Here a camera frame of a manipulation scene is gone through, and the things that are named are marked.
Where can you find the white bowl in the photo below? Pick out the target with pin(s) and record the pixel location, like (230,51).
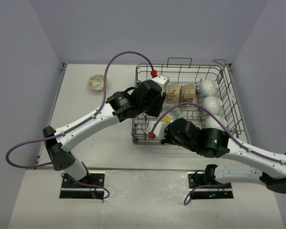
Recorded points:
(213,104)
(210,122)
(208,88)

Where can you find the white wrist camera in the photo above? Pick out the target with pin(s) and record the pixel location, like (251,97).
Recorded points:
(159,130)
(162,81)

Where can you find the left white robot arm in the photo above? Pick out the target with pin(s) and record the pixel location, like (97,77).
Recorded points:
(61,141)

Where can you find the yellow checkered bowl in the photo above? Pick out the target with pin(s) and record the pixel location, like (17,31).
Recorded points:
(172,115)

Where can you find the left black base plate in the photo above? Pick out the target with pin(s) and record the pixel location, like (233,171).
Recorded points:
(72,190)

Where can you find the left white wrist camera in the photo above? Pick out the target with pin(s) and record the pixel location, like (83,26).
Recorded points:
(162,81)

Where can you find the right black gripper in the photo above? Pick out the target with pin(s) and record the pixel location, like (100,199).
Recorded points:
(166,139)

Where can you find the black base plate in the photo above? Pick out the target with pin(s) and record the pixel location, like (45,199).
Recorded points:
(205,191)
(72,190)

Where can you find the white bowl middle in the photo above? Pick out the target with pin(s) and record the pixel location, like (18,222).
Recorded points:
(213,104)

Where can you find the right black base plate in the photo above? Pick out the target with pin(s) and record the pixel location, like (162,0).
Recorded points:
(205,191)

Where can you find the white bowl front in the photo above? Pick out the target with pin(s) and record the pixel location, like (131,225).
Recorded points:
(210,122)

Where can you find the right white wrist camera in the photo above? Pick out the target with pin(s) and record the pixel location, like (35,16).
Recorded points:
(159,130)

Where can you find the white bowl rear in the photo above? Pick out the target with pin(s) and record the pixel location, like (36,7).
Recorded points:
(208,88)

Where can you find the beige bowl behind gripper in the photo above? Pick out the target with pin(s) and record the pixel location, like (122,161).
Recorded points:
(187,93)

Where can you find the floral green orange bowl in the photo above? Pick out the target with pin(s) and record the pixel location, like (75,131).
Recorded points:
(96,83)

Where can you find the beige bowl brown leaf pattern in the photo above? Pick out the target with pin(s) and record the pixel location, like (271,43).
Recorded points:
(173,93)

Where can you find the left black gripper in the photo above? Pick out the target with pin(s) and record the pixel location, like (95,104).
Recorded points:
(156,111)

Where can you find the grey wire dish rack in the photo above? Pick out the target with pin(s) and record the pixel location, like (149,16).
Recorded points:
(183,71)

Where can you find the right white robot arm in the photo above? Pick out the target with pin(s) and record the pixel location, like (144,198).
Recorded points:
(259,166)

